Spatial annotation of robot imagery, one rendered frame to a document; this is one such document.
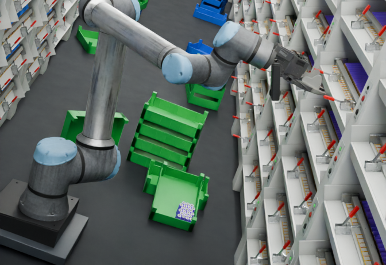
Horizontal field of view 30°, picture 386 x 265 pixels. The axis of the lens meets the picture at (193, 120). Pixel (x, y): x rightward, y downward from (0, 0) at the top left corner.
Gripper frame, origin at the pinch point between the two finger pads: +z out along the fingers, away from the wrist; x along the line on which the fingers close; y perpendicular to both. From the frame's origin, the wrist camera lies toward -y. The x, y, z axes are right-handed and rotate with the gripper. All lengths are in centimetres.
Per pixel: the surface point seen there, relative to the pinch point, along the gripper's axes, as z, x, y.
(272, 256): 18, 1, -60
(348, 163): 11.1, -25.2, -8.2
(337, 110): 8.0, -0.1, -2.6
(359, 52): 5.3, 4.7, 16.0
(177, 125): -18, 109, -75
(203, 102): 4, 216, -95
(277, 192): 21, 45, -56
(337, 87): 10.2, 20.1, -0.6
